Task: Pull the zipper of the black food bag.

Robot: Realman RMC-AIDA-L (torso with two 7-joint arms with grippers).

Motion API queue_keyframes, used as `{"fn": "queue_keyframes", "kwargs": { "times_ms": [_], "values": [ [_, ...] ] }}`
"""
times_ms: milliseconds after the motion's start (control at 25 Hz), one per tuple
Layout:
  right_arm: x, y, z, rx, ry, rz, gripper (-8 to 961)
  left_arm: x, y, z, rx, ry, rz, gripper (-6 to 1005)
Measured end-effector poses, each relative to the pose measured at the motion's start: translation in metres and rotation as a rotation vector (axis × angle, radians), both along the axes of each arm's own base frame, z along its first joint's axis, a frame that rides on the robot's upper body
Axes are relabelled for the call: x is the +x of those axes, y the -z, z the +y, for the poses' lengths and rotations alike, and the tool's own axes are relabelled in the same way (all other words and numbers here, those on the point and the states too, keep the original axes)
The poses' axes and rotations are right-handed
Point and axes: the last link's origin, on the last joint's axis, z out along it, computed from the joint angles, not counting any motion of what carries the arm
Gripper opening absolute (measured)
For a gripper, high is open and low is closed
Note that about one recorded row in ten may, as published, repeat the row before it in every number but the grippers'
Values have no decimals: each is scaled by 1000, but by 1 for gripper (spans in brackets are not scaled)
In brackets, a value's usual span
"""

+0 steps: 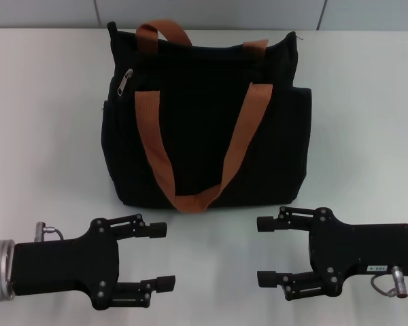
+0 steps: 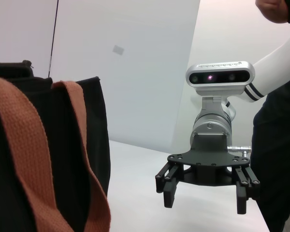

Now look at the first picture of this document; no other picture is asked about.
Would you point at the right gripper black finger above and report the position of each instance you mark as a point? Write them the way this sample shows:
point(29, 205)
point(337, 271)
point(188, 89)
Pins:
point(267, 224)
point(267, 279)

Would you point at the silver metal zipper pull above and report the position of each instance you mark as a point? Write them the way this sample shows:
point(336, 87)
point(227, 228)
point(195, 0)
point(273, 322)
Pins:
point(124, 83)

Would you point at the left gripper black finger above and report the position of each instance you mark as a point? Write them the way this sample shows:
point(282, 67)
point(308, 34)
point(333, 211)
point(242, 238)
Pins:
point(165, 283)
point(154, 230)

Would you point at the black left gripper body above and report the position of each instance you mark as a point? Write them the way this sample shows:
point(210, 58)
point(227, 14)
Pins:
point(64, 265)

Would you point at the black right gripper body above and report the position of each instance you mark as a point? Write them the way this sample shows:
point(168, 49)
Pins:
point(360, 246)

